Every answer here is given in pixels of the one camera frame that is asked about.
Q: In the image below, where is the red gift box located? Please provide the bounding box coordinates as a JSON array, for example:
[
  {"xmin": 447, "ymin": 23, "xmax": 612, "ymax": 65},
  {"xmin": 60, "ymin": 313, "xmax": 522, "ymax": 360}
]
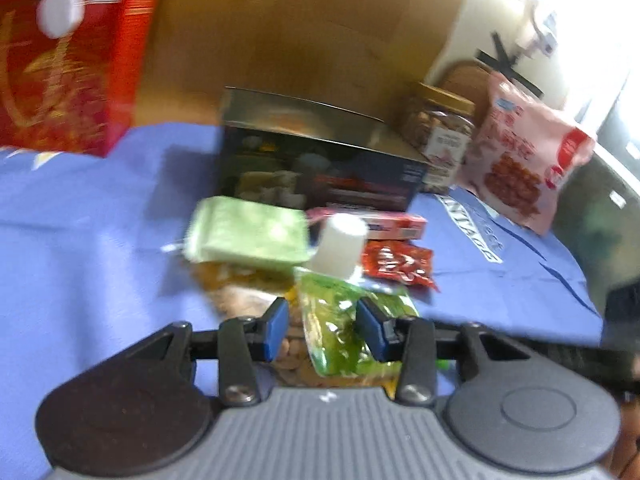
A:
[{"xmin": 1, "ymin": 0, "xmax": 157, "ymax": 157}]

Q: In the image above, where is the round wooden board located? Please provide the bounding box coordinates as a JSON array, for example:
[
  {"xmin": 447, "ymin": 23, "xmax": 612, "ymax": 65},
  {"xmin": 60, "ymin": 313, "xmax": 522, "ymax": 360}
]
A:
[{"xmin": 436, "ymin": 60, "xmax": 492, "ymax": 107}]

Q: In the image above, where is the clear bag of nuts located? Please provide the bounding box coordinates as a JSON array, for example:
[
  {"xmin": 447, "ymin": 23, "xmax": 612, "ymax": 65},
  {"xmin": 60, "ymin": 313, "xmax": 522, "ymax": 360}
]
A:
[{"xmin": 191, "ymin": 262, "xmax": 397, "ymax": 396}]

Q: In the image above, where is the blue printed tablecloth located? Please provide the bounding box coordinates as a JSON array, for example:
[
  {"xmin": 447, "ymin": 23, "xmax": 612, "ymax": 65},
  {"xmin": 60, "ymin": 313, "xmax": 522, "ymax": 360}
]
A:
[{"xmin": 1, "ymin": 124, "xmax": 602, "ymax": 479}]

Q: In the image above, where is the green jelly pouch white cap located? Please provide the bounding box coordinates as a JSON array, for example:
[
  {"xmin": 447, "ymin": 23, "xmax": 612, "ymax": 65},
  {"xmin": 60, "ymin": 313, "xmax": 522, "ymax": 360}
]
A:
[{"xmin": 295, "ymin": 212, "xmax": 416, "ymax": 382}]

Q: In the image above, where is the black tin box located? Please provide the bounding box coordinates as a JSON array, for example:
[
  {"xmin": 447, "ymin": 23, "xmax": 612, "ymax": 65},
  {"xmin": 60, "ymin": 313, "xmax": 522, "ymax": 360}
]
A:
[{"xmin": 217, "ymin": 87, "xmax": 427, "ymax": 211}]

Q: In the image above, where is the peanut jar with gold lid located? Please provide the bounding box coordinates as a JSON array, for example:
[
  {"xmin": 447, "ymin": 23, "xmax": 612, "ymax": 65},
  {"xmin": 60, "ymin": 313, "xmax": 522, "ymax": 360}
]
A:
[{"xmin": 399, "ymin": 82, "xmax": 475, "ymax": 195}]

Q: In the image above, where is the pink twisted snack bag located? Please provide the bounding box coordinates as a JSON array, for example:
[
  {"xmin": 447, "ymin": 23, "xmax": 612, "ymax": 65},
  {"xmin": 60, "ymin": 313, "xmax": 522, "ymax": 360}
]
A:
[{"xmin": 460, "ymin": 72, "xmax": 596, "ymax": 235}]

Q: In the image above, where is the green wafer packet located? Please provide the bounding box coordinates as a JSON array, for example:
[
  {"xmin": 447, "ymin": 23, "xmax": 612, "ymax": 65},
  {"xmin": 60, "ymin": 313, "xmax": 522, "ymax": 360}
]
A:
[{"xmin": 182, "ymin": 196, "xmax": 309, "ymax": 271}]

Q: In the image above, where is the wood panel backdrop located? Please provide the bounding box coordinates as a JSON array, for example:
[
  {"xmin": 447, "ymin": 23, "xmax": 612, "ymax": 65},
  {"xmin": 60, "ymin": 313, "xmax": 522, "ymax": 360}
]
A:
[{"xmin": 134, "ymin": 0, "xmax": 463, "ymax": 126}]

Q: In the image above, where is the red candy wrapper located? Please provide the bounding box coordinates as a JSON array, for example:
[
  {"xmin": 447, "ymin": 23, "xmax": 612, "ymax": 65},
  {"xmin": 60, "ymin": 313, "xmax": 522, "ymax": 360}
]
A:
[{"xmin": 361, "ymin": 240, "xmax": 438, "ymax": 292}]

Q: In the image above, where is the pink slim snack box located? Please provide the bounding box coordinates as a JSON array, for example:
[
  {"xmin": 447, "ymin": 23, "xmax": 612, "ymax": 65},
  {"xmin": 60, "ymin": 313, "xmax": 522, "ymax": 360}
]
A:
[{"xmin": 306, "ymin": 208, "xmax": 427, "ymax": 240}]

